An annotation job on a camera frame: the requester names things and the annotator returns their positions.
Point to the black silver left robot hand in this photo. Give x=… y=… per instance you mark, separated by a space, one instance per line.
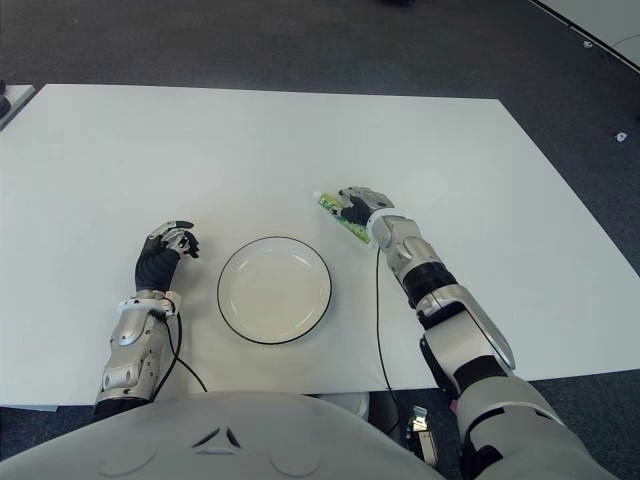
x=155 y=265

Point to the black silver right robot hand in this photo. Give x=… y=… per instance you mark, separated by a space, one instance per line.
x=367 y=200

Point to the green toothpaste tube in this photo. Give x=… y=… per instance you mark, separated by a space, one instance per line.
x=330 y=202

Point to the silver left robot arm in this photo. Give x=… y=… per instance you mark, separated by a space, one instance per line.
x=130 y=330

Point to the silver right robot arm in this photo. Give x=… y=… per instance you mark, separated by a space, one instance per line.
x=430 y=280

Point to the white plate with black rim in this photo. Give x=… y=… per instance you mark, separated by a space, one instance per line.
x=275 y=295

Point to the grey robot torso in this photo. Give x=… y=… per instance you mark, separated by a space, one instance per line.
x=200 y=440

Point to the white side table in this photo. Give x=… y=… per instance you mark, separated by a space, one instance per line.
x=22 y=95

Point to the dark game controller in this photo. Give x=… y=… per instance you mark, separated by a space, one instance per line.
x=4 y=105

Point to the pink cardboard box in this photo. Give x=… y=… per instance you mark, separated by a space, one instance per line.
x=454 y=405

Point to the white desk with black edge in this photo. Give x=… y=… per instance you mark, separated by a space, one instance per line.
x=600 y=20

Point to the silver metal bracket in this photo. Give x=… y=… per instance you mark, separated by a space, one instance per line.
x=420 y=430

